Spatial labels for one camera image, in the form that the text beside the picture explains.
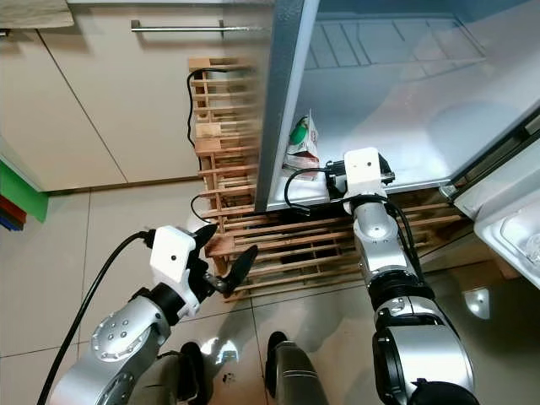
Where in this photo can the wooden pallet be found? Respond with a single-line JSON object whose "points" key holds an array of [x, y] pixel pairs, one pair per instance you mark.
{"points": [[304, 245]]}

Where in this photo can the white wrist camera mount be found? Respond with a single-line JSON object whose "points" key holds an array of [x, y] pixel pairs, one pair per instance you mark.
{"points": [[175, 257], [364, 171]]}

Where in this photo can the green red blue plastic stack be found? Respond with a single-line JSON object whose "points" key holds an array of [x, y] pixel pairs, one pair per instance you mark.
{"points": [[24, 198]]}

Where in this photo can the white green milk carton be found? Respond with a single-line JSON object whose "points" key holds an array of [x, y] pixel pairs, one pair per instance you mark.
{"points": [[302, 143]]}

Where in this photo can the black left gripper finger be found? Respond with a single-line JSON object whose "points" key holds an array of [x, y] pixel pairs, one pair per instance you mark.
{"points": [[245, 266], [205, 238]]}

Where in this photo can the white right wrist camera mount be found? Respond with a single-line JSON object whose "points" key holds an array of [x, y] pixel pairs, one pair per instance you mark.
{"points": [[364, 171]]}

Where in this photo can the white fridge door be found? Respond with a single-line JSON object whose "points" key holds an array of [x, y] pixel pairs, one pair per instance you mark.
{"points": [[506, 228]]}

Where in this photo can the clear ribbed fridge shelf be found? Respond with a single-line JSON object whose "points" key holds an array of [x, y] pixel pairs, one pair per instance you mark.
{"points": [[396, 42]]}

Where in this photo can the grey robot right leg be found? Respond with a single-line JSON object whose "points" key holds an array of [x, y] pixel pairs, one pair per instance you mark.
{"points": [[295, 375]]}

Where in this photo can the grey robot leg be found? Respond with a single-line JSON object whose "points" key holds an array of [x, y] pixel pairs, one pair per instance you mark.
{"points": [[164, 384], [295, 375]]}

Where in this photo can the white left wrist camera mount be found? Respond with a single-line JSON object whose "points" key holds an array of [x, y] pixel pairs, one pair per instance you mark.
{"points": [[175, 257]]}

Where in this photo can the grey robot left leg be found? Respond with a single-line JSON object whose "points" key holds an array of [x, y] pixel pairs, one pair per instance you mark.
{"points": [[164, 384]]}

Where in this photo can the beige kitchen cabinet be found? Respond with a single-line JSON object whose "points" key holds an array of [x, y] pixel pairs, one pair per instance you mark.
{"points": [[118, 110]]}

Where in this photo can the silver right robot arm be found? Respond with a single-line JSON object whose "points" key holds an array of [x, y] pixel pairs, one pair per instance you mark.
{"points": [[388, 253]]}

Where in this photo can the silver fridge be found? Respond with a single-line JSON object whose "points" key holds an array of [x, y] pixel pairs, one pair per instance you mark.
{"points": [[405, 110]]}

